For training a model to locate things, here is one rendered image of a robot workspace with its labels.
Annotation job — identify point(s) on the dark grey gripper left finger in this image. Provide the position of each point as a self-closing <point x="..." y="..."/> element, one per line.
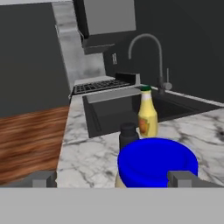
<point x="39" y="180"/>

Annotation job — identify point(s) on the yellow condiment bottle green cap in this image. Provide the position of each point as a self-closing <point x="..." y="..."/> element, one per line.
<point x="148" y="116"/>

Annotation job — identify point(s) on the grey curved tap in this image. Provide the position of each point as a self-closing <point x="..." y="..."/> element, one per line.
<point x="159" y="61"/>

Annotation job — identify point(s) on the grey range hood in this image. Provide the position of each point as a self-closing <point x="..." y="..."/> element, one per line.
<point x="106" y="24"/>

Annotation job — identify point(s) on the white wall socket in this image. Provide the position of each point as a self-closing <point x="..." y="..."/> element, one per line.
<point x="114" y="58"/>

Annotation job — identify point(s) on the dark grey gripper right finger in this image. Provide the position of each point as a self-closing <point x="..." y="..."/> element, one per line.
<point x="183" y="179"/>

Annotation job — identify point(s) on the black sink basin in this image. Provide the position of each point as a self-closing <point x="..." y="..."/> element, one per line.
<point x="122" y="112"/>

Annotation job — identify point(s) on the black pepper shaker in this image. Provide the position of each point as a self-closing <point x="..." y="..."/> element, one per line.
<point x="128" y="135"/>

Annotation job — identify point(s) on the black stove hob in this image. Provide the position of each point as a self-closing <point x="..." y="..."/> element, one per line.
<point x="100" y="85"/>

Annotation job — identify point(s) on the blue-lidded jar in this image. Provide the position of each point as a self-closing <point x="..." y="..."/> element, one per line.
<point x="154" y="163"/>

